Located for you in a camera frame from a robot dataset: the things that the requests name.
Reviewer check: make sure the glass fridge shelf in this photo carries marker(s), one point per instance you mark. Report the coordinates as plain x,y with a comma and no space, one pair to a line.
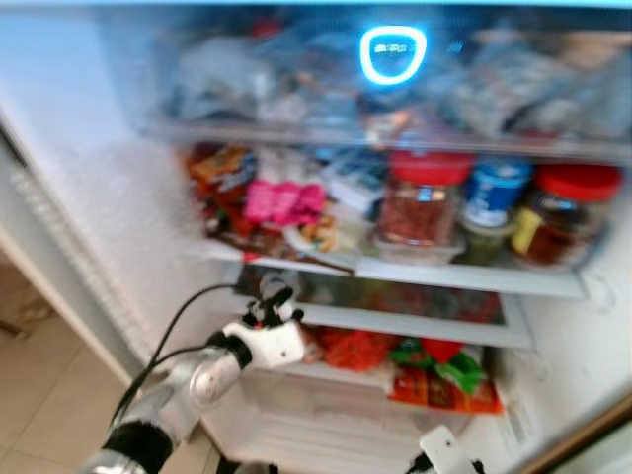
464,278

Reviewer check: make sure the white crisper drawer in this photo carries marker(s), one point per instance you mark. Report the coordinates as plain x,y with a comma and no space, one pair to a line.
326,430

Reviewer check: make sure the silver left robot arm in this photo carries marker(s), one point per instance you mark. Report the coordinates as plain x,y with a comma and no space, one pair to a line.
193,380

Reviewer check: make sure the tall red-lid jar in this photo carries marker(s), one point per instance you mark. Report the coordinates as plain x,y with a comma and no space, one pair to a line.
423,202

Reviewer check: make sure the orange snack package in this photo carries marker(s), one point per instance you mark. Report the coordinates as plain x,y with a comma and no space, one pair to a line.
222,170

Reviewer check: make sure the clear fridge chiller drawer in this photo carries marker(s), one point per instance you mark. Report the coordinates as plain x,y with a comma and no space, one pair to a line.
247,79

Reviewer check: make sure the green and red packets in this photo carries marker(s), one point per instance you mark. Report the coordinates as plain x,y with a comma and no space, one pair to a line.
444,380

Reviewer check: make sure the wide red-lid dark jar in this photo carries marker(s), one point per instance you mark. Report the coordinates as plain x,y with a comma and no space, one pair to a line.
568,217

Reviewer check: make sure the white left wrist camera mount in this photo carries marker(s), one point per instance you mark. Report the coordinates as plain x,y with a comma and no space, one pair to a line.
278,346

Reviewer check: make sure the red vegetable bag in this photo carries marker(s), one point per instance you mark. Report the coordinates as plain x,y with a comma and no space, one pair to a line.
355,348

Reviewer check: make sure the green jar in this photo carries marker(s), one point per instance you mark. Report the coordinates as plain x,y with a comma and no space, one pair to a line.
484,245

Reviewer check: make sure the pink food package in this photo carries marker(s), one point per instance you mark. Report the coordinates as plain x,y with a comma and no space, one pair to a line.
284,202

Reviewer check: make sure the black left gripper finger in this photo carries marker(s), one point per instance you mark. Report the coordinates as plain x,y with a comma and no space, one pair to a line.
285,298
267,294

